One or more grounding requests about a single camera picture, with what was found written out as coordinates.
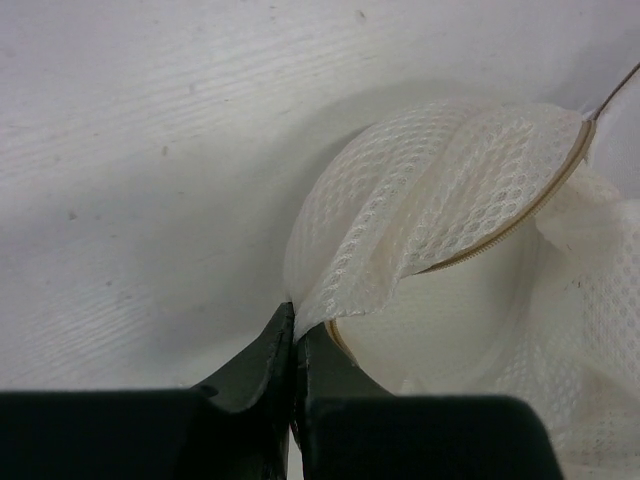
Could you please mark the round white mesh laundry bag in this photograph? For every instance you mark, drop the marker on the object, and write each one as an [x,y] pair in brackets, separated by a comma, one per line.
[475,247]

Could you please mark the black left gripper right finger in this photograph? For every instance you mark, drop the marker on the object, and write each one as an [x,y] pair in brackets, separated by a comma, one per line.
[325,371]

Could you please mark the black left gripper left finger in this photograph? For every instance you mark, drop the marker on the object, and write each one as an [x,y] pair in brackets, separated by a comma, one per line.
[256,371]

